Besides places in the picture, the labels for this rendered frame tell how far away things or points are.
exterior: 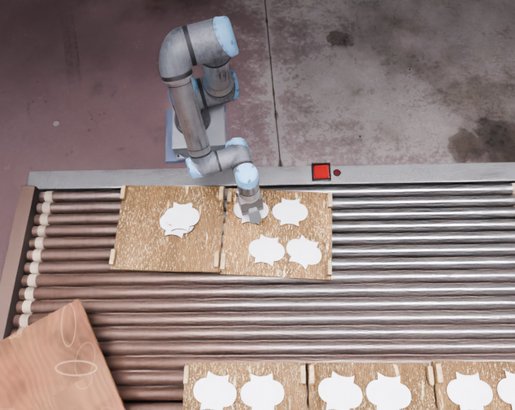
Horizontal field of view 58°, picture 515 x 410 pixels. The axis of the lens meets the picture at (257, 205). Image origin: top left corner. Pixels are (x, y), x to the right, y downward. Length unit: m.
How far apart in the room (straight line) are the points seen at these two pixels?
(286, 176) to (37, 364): 1.11
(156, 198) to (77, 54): 2.07
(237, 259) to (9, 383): 0.85
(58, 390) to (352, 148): 2.16
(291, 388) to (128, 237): 0.81
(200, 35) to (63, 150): 2.05
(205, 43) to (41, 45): 2.62
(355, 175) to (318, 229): 0.29
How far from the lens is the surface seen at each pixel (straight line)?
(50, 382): 1.71
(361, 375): 1.68
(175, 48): 1.41
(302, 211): 1.78
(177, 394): 1.71
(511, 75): 3.68
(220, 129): 1.95
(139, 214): 1.87
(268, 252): 1.72
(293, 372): 1.66
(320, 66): 3.39
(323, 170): 1.89
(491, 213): 1.99
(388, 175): 1.93
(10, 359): 1.78
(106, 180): 2.00
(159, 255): 1.79
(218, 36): 1.41
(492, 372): 1.81
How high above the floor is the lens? 2.59
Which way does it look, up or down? 67 degrees down
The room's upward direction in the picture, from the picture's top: 6 degrees counter-clockwise
